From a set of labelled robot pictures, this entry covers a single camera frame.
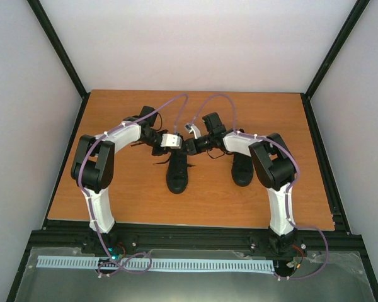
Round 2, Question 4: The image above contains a right black corner post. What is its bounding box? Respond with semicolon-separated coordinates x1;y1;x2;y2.
304;0;371;98

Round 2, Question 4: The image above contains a left black corner post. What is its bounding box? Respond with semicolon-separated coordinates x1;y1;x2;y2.
27;0;89;100

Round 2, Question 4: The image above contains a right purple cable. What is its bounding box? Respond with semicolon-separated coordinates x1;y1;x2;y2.
187;93;329;281

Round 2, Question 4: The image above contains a purple cable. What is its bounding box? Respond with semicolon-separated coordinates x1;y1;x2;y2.
77;93;189;277
187;93;329;281

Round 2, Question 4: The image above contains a black sneaker with laces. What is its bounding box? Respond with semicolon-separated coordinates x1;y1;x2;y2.
231;153;254;187

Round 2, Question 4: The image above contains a black sneaker one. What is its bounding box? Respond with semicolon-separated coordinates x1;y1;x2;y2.
158;148;193;194

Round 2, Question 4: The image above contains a white slotted cable duct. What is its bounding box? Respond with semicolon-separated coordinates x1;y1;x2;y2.
36;255;275;274

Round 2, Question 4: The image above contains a black corner post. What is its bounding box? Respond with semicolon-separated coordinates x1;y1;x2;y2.
27;0;89;100
304;0;371;98

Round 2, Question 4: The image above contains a grey metal base plate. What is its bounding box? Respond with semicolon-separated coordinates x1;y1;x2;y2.
14;247;376;302

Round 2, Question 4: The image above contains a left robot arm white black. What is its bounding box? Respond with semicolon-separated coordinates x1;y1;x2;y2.
71;106;167;254

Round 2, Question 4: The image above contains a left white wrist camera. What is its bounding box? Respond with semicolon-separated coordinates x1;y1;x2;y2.
160;133;183;149

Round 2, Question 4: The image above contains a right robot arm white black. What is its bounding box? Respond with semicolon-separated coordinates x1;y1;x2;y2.
185;113;299;255

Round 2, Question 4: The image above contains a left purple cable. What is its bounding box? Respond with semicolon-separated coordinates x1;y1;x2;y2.
77;93;189;277

